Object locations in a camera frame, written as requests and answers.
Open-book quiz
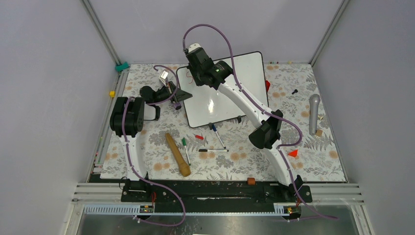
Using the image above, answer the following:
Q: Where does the red object behind whiteboard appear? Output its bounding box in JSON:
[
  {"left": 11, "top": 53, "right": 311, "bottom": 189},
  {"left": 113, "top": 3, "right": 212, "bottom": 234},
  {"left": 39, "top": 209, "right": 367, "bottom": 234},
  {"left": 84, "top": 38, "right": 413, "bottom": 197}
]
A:
[{"left": 265, "top": 80, "right": 271, "bottom": 92}]

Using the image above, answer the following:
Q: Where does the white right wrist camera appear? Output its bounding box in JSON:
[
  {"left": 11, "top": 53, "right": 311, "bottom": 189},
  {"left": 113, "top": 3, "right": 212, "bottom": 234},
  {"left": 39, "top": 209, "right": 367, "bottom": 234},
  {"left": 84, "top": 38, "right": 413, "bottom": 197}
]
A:
[{"left": 188, "top": 43, "right": 202, "bottom": 54}]

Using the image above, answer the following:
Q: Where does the small brown wooden cube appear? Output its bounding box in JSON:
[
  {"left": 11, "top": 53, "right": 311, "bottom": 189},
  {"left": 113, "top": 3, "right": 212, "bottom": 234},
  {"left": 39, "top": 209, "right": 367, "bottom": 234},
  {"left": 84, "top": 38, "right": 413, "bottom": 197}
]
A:
[{"left": 316, "top": 129, "right": 323, "bottom": 137}]

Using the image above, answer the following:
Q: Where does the blue cap marker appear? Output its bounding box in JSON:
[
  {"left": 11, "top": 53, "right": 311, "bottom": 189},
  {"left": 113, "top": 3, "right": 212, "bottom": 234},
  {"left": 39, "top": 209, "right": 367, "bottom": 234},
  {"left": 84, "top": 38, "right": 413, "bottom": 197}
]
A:
[{"left": 212, "top": 124, "right": 227, "bottom": 149}]

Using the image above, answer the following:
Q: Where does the wooden microphone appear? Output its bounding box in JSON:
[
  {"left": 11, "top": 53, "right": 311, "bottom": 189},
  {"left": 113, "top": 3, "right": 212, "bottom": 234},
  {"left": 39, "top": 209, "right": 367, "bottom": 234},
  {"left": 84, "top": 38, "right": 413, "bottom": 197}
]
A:
[{"left": 165, "top": 133, "right": 191, "bottom": 177}]

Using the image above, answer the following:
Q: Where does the green cap marker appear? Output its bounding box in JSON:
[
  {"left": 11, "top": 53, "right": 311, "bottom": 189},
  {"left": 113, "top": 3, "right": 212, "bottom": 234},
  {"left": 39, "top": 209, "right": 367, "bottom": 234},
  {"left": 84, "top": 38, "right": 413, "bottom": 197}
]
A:
[{"left": 182, "top": 138, "right": 191, "bottom": 166}]

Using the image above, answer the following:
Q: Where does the orange brown cylinder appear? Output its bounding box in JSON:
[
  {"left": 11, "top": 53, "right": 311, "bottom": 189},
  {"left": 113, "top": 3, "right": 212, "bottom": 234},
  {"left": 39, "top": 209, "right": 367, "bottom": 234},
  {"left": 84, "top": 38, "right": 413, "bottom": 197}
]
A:
[{"left": 247, "top": 177, "right": 256, "bottom": 186}]

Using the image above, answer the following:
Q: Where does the slotted grey cable duct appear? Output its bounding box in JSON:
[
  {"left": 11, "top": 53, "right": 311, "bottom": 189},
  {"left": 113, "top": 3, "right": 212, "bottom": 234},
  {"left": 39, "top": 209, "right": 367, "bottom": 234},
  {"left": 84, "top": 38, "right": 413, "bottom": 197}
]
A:
[{"left": 83, "top": 203, "right": 293, "bottom": 217}]

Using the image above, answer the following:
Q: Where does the red triangular block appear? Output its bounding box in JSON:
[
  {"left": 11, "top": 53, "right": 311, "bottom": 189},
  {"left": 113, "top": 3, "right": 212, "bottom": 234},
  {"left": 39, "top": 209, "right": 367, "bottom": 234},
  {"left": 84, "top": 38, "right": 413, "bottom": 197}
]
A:
[{"left": 288, "top": 149, "right": 298, "bottom": 158}]

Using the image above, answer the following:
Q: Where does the purple glitter microphone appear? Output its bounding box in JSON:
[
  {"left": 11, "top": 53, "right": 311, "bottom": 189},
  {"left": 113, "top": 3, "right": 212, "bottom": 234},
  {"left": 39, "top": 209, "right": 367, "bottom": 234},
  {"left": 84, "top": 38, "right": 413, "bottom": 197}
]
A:
[{"left": 173, "top": 103, "right": 182, "bottom": 110}]

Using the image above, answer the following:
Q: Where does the silver grey microphone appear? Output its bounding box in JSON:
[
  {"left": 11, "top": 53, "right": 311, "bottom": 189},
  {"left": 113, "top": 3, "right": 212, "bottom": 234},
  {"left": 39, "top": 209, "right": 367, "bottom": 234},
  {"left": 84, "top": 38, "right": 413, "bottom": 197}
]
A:
[{"left": 309, "top": 94, "right": 321, "bottom": 136}]

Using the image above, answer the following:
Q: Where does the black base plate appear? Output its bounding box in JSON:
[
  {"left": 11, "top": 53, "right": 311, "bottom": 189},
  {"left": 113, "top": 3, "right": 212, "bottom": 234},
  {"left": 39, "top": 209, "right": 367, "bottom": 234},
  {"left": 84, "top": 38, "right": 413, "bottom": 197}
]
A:
[{"left": 108, "top": 177, "right": 313, "bottom": 213}]

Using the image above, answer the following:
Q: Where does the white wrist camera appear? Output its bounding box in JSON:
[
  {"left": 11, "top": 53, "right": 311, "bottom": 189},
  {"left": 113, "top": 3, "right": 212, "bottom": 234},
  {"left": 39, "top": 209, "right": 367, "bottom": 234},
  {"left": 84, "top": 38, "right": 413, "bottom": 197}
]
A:
[
  {"left": 159, "top": 70, "right": 168, "bottom": 86},
  {"left": 188, "top": 43, "right": 202, "bottom": 54}
]

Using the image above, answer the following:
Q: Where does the teal block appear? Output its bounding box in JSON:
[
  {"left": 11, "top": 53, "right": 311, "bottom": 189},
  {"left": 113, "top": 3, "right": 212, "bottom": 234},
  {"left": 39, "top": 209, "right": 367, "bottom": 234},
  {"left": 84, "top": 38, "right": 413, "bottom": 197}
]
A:
[{"left": 115, "top": 62, "right": 130, "bottom": 72}]

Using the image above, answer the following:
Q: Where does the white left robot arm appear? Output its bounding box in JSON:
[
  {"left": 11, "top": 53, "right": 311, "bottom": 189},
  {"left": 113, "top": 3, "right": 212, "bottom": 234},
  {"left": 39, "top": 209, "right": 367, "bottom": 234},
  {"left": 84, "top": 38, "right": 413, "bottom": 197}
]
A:
[{"left": 110, "top": 81, "right": 192, "bottom": 181}]

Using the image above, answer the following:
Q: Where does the white whiteboard black frame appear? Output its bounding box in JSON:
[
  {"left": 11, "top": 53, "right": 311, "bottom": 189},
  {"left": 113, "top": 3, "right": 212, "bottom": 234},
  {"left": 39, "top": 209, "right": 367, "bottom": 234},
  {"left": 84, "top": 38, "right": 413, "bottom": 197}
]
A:
[{"left": 176, "top": 51, "right": 269, "bottom": 128}]

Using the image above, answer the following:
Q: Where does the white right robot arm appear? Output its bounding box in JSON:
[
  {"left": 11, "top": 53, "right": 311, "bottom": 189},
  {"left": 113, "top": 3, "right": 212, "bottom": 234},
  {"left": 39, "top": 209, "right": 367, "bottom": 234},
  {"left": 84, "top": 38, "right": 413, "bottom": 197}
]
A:
[{"left": 184, "top": 46, "right": 302, "bottom": 202}]

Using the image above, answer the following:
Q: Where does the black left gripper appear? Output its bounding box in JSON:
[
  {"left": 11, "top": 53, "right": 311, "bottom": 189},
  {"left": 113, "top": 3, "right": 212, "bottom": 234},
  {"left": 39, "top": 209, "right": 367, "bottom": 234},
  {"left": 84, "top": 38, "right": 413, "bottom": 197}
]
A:
[{"left": 153, "top": 81, "right": 192, "bottom": 105}]

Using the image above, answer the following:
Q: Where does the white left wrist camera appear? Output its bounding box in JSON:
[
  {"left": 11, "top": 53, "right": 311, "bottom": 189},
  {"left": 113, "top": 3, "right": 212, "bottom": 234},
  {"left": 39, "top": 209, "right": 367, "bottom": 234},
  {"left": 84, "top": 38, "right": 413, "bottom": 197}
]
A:
[{"left": 159, "top": 70, "right": 168, "bottom": 86}]

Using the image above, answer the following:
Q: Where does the black cap marker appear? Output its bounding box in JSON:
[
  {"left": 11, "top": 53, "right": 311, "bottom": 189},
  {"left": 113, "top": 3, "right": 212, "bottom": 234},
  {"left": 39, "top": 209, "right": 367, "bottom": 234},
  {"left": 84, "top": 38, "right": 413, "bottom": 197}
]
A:
[{"left": 198, "top": 149, "right": 229, "bottom": 152}]

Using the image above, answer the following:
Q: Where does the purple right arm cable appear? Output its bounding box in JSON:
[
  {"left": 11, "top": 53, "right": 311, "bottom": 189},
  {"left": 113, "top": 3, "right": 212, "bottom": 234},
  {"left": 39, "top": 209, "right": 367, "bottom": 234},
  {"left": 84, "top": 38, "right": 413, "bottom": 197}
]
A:
[{"left": 182, "top": 23, "right": 340, "bottom": 221}]

